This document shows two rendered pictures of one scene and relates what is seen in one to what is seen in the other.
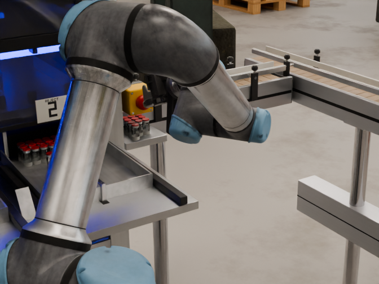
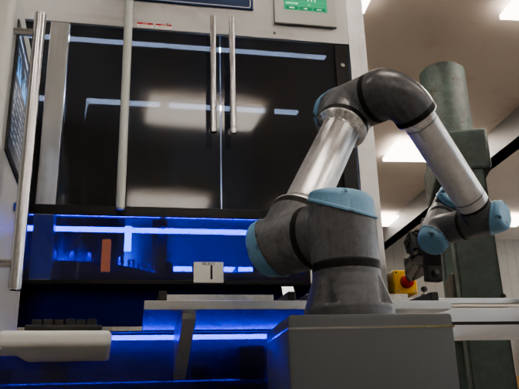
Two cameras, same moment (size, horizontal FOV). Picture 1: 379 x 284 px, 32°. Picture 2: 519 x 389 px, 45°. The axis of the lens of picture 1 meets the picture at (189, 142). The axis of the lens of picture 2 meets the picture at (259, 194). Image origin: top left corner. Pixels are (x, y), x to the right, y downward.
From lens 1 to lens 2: 0.91 m
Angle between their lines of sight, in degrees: 45
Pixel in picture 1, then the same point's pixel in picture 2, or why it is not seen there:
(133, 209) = not seen: hidden behind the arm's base
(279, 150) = not seen: outside the picture
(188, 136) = (433, 236)
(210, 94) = (434, 144)
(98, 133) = (337, 146)
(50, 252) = (290, 204)
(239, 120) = (472, 192)
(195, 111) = (439, 217)
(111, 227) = not seen: hidden behind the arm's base
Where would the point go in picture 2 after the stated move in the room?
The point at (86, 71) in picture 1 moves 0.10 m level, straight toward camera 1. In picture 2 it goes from (330, 112) to (324, 91)
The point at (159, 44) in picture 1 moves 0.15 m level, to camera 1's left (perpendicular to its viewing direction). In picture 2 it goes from (381, 80) to (313, 93)
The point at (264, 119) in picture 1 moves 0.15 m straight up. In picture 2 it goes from (500, 203) to (490, 142)
